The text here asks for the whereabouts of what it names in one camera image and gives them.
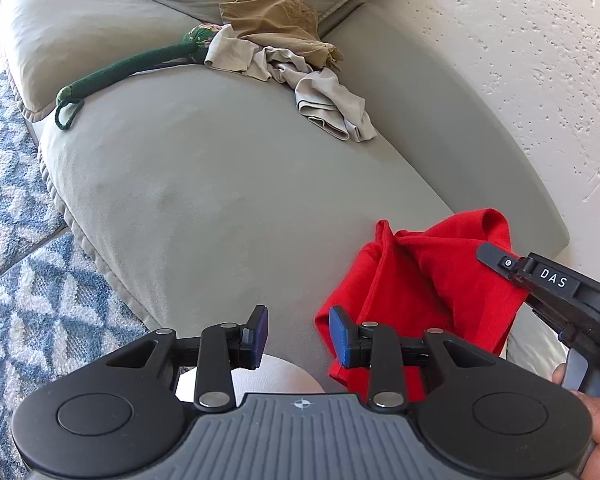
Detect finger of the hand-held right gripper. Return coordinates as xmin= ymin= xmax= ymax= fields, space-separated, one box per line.
xmin=476 ymin=242 xmax=536 ymax=282

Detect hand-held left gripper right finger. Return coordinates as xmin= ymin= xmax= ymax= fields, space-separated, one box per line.
xmin=328 ymin=306 xmax=502 ymax=409

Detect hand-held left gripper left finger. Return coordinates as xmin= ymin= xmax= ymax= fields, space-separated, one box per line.
xmin=105 ymin=305 xmax=270 ymax=411

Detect red garment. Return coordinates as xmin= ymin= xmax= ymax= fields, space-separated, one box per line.
xmin=314 ymin=207 xmax=529 ymax=404

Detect grey-green sofa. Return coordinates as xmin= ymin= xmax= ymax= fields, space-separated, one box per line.
xmin=0 ymin=0 xmax=571 ymax=397

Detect blue white patterned rug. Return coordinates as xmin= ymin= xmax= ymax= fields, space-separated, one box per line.
xmin=0 ymin=70 xmax=152 ymax=480

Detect beige garment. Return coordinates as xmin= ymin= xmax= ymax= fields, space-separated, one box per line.
xmin=204 ymin=25 xmax=379 ymax=144

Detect green fabric massage stick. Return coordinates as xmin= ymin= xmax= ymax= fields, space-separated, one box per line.
xmin=55 ymin=25 xmax=217 ymax=131

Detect khaki pants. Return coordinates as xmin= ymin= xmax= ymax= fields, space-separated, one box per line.
xmin=219 ymin=0 xmax=345 ymax=69

